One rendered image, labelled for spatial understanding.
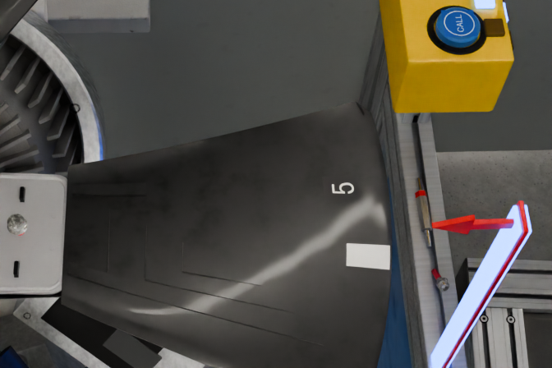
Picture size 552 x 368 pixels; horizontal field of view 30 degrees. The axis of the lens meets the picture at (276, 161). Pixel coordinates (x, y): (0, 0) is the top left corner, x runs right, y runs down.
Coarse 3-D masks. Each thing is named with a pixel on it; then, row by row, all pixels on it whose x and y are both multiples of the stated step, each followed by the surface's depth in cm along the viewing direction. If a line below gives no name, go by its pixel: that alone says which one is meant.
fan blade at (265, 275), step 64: (256, 128) 75; (320, 128) 75; (128, 192) 72; (192, 192) 72; (256, 192) 73; (320, 192) 74; (384, 192) 74; (64, 256) 69; (128, 256) 70; (192, 256) 70; (256, 256) 71; (320, 256) 72; (128, 320) 68; (192, 320) 69; (256, 320) 70; (320, 320) 71; (384, 320) 73
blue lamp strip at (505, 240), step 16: (512, 208) 73; (496, 240) 77; (512, 240) 73; (496, 256) 77; (480, 272) 82; (496, 272) 78; (480, 288) 82; (464, 304) 87; (464, 320) 87; (448, 336) 93; (432, 352) 100; (448, 352) 94
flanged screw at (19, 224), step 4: (12, 216) 69; (16, 216) 69; (20, 216) 69; (8, 220) 68; (12, 220) 69; (16, 220) 69; (20, 220) 69; (24, 220) 69; (8, 224) 68; (12, 224) 68; (16, 224) 68; (20, 224) 68; (24, 224) 69; (8, 228) 69; (12, 228) 68; (16, 228) 68; (20, 228) 69; (24, 228) 69; (12, 232) 69; (16, 232) 69; (20, 232) 69; (24, 232) 70
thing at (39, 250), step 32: (0, 192) 71; (32, 192) 72; (64, 192) 72; (0, 224) 70; (32, 224) 70; (64, 224) 71; (0, 256) 69; (32, 256) 69; (0, 288) 68; (32, 288) 68
